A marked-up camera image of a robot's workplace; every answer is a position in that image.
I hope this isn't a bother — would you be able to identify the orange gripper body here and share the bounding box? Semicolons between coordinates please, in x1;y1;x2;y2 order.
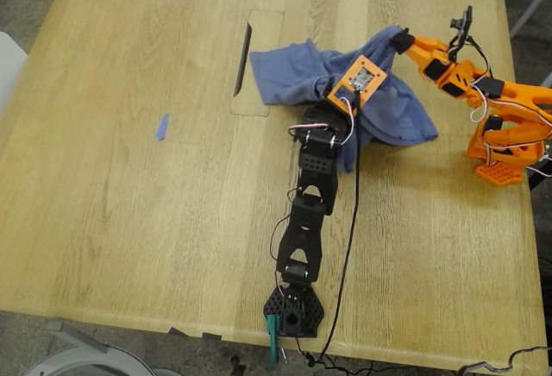
424;50;482;100

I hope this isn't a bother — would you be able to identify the teal table clamp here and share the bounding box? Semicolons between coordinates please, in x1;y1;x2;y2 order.
264;313;282;365

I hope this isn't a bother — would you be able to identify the black table clamp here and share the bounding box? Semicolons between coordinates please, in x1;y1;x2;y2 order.
528;147;552;192

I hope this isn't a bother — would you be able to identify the black cable bundle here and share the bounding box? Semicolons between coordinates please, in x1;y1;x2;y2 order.
294;335;376;376

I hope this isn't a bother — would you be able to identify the grey wavy cable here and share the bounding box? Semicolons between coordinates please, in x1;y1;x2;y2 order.
458;344;552;376

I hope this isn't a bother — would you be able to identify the short blue tape piece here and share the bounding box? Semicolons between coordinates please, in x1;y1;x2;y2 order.
154;112;171;141

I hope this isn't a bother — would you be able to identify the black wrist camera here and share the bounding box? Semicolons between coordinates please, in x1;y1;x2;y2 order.
448;4;474;52

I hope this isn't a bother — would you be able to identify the blue printed T-shirt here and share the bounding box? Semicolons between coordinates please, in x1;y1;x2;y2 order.
248;25;440;174

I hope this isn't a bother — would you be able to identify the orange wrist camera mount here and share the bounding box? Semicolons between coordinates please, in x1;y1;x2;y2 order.
325;53;388;110

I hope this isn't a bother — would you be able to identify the black camera USB cable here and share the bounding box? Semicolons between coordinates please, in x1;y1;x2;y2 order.
317;89;362;362

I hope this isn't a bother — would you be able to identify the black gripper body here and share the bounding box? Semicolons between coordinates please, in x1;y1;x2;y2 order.
301;106;351;135

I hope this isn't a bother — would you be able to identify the wooden table cable hatch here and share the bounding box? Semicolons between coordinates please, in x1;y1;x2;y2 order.
230;8;285;117

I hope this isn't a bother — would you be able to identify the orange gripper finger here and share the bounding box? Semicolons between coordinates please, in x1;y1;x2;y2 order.
398;28;449;54
390;41;432;71

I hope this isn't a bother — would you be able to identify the grey round stool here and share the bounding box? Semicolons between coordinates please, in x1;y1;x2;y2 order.
21;318;185;376

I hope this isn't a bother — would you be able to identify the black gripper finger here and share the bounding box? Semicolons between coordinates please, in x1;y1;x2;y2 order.
317;74;336;103

